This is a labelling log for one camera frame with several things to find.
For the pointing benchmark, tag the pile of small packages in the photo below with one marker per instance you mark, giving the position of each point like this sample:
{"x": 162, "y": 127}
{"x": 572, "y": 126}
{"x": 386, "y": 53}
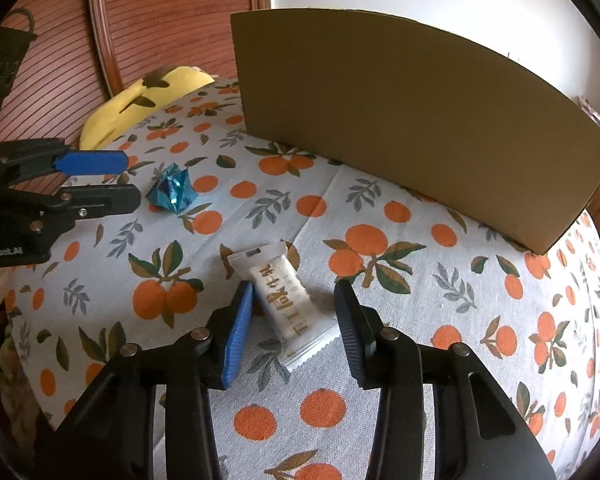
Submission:
{"x": 592, "y": 112}

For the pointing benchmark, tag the yellow pillow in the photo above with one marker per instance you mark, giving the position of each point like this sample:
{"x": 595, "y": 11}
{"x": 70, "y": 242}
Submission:
{"x": 180, "y": 85}

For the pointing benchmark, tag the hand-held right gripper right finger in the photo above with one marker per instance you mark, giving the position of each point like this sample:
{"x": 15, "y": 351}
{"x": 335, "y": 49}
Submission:
{"x": 352, "y": 330}

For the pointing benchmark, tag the teal foil candy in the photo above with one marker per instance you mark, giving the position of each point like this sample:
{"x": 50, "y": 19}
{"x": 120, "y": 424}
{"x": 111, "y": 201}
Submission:
{"x": 172, "y": 190}

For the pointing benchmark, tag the wooden headboard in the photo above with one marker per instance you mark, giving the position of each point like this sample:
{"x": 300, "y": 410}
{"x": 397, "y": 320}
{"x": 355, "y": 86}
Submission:
{"x": 170, "y": 20}

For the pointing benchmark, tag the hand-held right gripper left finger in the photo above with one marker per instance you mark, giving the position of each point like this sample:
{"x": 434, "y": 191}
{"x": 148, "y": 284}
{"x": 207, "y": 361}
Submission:
{"x": 237, "y": 330}

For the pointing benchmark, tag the white snack packet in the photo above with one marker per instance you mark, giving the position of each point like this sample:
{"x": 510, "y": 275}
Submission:
{"x": 285, "y": 305}

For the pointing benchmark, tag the brown cardboard box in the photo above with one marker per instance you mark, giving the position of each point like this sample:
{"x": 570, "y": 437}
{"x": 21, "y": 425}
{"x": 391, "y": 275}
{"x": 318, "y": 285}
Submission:
{"x": 405, "y": 125}

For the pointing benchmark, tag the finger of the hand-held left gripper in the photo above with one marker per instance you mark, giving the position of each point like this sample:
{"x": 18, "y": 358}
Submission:
{"x": 115, "y": 200}
{"x": 95, "y": 162}

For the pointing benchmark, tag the orange print bedsheet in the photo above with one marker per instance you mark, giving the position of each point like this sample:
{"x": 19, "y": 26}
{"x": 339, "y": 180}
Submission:
{"x": 330, "y": 200}

